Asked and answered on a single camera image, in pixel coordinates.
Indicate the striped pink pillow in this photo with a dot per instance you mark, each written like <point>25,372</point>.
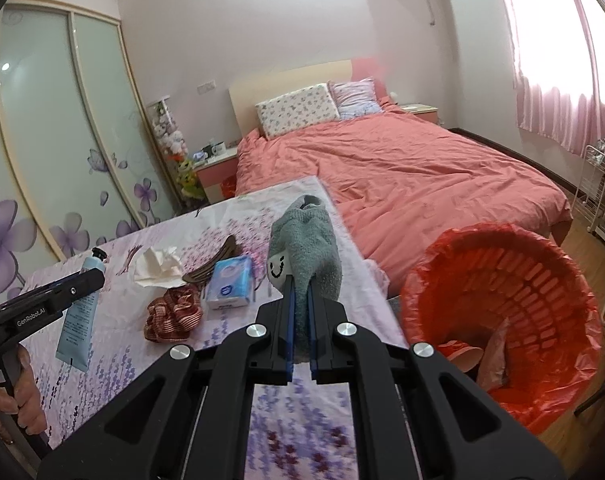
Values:
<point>355,99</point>

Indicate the plush toy shelf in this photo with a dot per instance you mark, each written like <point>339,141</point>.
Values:
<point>179,161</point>

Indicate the red lined laundry basket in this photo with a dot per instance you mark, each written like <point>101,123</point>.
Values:
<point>501,282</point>

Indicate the red white paper box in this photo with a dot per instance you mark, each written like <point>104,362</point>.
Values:
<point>464,356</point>

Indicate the floral white pillow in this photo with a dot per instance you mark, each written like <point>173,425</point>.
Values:
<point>291,111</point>

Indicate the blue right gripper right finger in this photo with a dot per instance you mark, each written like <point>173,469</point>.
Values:
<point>312,328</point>

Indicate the pink left nightstand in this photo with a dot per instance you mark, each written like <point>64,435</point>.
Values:
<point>218,176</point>

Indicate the person's left hand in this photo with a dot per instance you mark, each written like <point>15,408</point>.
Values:
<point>25,403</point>

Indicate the white wire rack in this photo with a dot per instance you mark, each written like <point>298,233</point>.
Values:
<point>590,191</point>

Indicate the crumpled white tissue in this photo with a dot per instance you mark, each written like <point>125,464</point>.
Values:
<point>160,268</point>

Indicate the white plastic mailer bag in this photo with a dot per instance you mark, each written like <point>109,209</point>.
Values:
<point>492,368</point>

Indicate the floral purple table cloth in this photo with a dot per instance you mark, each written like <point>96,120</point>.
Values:
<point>300,431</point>

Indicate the right nightstand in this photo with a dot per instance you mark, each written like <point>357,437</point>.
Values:
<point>423,111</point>

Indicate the red checked scrunchie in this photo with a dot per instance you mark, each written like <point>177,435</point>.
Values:
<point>173,316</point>

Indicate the pink window curtains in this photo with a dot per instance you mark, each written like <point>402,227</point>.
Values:
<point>559,69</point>

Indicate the salmon pink bed duvet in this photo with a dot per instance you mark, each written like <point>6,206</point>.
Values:
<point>399,182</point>

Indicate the grey green sock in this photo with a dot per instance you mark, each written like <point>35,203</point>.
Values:
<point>303,245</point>

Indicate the brown hair clip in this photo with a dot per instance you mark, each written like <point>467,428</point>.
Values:
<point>203,274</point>

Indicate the sliding glass wardrobe doors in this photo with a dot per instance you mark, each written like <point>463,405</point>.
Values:
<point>78,167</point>

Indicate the blue tissue pack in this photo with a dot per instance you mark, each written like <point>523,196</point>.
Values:
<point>231,284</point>

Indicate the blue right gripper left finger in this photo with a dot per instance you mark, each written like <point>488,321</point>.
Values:
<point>288,326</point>

